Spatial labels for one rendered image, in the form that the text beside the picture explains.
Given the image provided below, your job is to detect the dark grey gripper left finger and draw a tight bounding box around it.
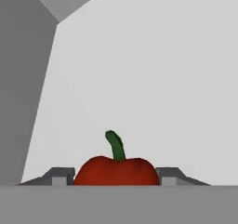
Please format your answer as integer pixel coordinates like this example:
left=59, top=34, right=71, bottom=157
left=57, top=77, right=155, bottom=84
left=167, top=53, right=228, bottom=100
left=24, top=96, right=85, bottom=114
left=18, top=166, right=76, bottom=187

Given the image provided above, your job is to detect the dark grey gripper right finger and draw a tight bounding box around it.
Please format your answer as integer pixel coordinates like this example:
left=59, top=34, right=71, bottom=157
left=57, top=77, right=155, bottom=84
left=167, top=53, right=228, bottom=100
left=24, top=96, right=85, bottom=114
left=154, top=166, right=212, bottom=187

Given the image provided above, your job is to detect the red bell pepper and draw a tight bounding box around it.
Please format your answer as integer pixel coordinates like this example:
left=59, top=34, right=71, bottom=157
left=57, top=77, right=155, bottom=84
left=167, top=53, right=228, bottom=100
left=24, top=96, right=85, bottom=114
left=73, top=129, right=161, bottom=187

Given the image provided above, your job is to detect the white freezer interior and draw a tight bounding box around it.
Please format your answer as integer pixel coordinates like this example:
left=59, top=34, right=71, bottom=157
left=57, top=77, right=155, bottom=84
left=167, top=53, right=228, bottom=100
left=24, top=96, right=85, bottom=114
left=0, top=0, right=238, bottom=187

